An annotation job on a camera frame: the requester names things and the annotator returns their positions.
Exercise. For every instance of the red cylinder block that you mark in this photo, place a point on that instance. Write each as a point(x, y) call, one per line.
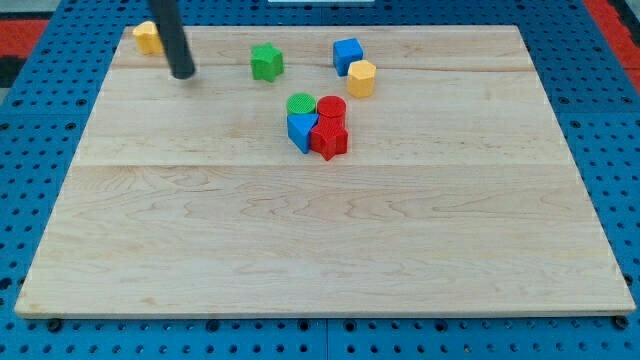
point(331, 106)

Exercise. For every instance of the light wooden board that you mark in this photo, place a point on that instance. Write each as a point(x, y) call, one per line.
point(458, 196)

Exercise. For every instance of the blue cube block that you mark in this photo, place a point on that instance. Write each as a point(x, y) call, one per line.
point(345, 52)

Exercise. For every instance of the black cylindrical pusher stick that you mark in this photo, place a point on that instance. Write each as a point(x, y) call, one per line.
point(169, 24)

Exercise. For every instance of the blue triangle block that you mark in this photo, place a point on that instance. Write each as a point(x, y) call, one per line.
point(299, 127)

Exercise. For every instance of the yellow heart block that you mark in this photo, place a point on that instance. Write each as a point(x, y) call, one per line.
point(147, 38)

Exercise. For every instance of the red star block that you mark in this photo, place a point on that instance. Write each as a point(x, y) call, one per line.
point(329, 138)

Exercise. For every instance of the green star block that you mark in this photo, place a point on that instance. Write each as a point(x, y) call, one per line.
point(266, 62)

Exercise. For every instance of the green cylinder block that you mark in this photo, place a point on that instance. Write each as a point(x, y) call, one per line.
point(300, 103)

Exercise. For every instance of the yellow hexagon block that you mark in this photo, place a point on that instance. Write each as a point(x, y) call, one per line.
point(361, 78)

